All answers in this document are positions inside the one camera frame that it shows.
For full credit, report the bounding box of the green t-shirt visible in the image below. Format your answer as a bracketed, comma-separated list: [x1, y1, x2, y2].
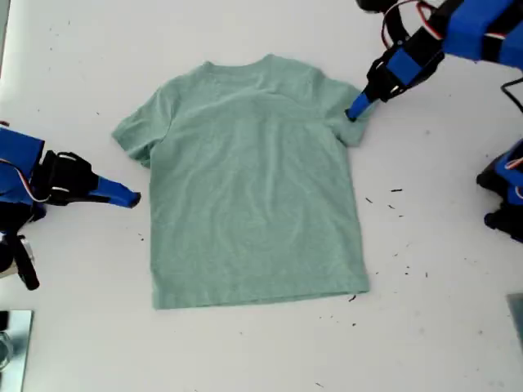
[111, 52, 372, 310]

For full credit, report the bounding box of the black camera stalk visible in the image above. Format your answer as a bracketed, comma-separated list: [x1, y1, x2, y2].
[387, 10, 412, 48]

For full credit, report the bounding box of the red white servo wire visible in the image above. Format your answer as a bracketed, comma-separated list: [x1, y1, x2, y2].
[0, 158, 58, 204]
[382, 0, 449, 48]

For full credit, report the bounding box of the steel plate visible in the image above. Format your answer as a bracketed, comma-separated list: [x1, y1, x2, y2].
[0, 309, 34, 392]

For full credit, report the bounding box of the black camera cable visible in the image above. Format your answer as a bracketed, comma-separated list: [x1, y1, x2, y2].
[500, 77, 523, 118]

